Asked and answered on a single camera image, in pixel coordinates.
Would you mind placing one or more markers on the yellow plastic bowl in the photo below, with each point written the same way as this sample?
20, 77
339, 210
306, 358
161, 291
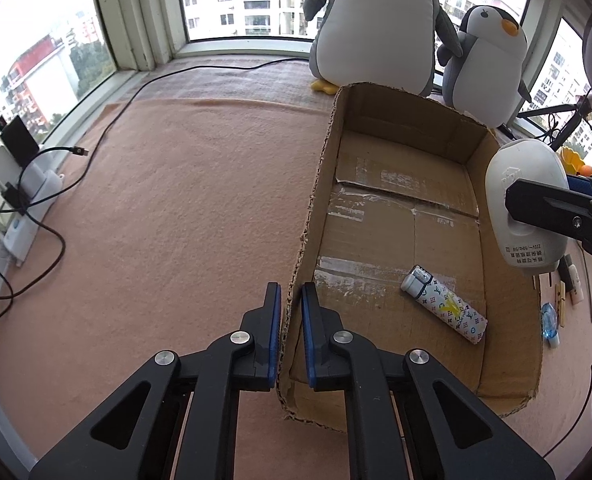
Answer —
571, 157

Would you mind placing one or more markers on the black flat device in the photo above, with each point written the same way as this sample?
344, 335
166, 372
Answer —
20, 142

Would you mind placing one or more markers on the white plug-in device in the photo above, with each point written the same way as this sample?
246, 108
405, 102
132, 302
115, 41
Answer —
511, 170

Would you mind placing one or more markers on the small grey penguin plush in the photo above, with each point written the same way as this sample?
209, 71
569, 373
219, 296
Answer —
481, 75

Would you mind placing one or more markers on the orange fruit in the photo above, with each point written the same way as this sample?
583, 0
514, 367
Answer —
587, 169

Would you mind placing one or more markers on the white charger block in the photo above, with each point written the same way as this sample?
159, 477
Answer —
0, 165

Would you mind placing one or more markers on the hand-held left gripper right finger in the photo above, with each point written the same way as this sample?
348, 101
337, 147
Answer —
307, 342

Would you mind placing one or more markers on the wooden clothespin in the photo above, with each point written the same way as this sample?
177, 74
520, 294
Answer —
562, 305

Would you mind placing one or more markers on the large grey penguin plush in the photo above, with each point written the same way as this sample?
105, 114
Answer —
376, 25

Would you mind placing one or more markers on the black tripod stand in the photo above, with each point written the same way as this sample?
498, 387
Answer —
556, 112

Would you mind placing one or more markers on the white window frame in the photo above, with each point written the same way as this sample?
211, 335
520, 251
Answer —
140, 10

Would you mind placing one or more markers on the white power strip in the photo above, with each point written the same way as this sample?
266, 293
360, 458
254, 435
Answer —
25, 240

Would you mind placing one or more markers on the cardboard box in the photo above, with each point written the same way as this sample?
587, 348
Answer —
376, 240

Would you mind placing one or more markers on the small white bottle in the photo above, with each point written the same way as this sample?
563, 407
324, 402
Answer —
573, 280

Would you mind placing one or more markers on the patterned white lighter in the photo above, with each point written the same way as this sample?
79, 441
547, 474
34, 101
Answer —
446, 307

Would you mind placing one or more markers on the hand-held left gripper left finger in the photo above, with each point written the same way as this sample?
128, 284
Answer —
276, 332

